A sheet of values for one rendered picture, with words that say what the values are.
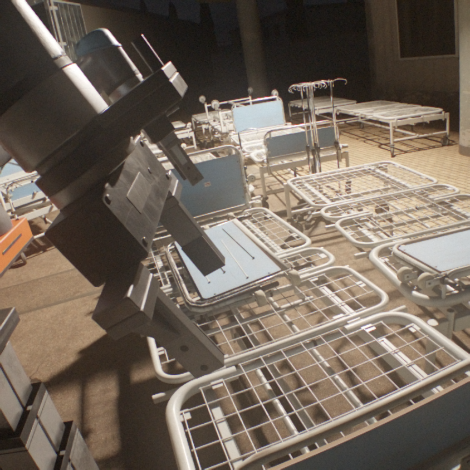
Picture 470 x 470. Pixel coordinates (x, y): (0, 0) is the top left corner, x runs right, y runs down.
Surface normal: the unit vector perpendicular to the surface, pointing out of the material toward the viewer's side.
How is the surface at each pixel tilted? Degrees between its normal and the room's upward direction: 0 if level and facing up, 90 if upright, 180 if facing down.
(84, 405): 0
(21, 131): 99
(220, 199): 90
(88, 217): 98
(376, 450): 90
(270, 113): 90
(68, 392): 0
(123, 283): 24
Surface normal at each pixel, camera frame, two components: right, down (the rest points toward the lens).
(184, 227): 0.03, 0.51
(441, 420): 0.31, 0.33
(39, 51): 0.76, -0.18
